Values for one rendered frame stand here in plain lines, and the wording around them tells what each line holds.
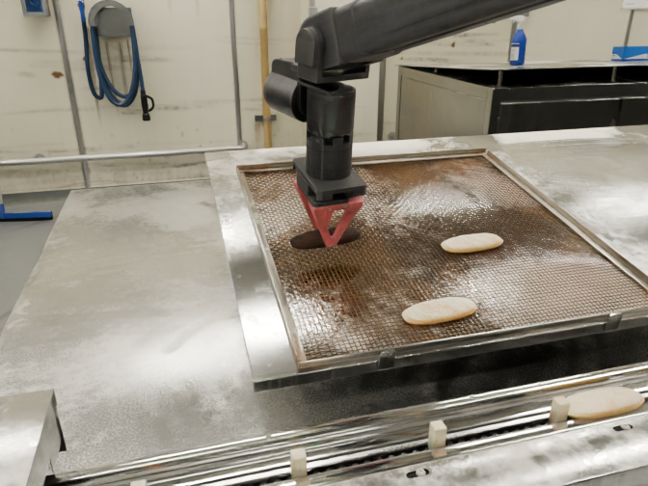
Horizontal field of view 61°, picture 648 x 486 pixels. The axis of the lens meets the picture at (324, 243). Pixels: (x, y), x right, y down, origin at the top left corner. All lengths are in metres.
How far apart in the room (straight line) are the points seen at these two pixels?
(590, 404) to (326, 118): 0.42
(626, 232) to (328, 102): 0.56
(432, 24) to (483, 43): 4.22
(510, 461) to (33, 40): 3.91
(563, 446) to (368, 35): 0.44
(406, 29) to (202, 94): 3.61
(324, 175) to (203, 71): 3.47
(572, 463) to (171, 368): 0.47
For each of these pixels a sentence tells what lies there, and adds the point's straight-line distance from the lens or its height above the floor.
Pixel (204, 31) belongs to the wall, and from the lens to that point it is 4.09.
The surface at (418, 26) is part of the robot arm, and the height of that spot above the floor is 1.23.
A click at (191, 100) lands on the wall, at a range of 4.12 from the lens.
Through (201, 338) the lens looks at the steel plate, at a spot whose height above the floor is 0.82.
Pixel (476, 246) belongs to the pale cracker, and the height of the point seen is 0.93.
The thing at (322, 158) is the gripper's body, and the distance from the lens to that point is 0.66.
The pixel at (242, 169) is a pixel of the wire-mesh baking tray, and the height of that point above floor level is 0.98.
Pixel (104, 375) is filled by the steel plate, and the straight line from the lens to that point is 0.76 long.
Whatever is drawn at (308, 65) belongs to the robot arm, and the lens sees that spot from 0.62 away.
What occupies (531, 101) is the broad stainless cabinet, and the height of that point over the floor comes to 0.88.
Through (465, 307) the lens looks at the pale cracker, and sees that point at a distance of 0.70.
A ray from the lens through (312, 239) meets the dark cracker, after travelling 0.72.
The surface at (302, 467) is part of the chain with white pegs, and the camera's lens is 0.54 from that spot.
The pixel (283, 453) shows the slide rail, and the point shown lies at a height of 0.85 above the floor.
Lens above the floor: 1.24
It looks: 23 degrees down
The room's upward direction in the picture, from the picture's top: straight up
